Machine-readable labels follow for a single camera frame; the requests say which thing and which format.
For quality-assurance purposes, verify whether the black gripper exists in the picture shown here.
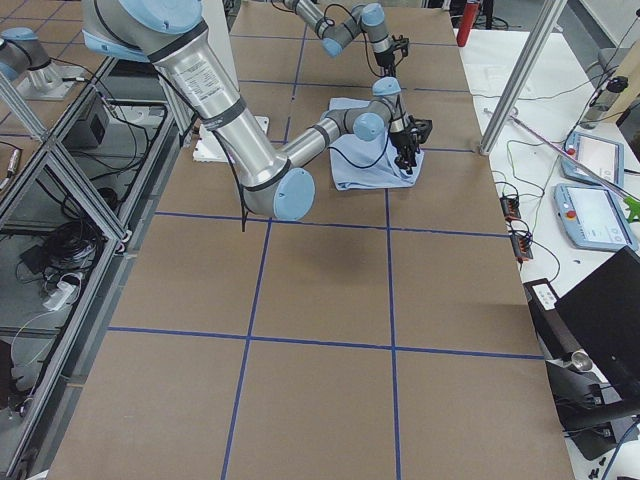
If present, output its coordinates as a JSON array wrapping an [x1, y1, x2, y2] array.
[[373, 34, 410, 77], [389, 115, 431, 165]]

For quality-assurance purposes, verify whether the blue teach pendant near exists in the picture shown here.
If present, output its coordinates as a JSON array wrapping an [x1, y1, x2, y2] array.
[[554, 184, 639, 252]]

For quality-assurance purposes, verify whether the light blue t-shirt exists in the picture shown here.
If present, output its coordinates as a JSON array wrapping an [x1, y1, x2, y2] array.
[[329, 112, 424, 191]]

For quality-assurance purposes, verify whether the blue teach pendant far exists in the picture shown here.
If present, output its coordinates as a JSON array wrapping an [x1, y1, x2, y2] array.
[[565, 132, 624, 187]]

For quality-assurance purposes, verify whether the blue teach pendant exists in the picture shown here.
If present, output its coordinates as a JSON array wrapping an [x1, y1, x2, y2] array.
[[554, 184, 639, 252], [565, 132, 624, 187]]

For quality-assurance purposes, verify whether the black usb hub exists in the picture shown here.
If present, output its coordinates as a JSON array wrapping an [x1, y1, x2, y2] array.
[[510, 230, 534, 264]]

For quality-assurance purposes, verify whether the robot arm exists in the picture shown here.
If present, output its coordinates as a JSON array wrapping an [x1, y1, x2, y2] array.
[[81, 1, 432, 221], [271, 0, 410, 78]]

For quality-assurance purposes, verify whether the red cylinder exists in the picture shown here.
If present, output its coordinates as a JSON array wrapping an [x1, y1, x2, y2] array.
[[456, 0, 480, 48]]

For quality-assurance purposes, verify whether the aluminium frame post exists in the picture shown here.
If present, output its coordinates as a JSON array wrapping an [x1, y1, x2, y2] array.
[[479, 0, 567, 156]]

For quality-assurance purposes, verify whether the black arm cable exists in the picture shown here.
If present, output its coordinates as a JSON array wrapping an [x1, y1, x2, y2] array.
[[329, 134, 396, 171]]

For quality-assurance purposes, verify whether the aluminium frame rail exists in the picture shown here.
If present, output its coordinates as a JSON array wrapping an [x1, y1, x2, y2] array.
[[1, 59, 194, 479]]

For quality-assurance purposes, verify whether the metal reacher grabber stick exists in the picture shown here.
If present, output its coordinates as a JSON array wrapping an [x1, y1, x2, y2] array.
[[507, 113, 639, 223]]

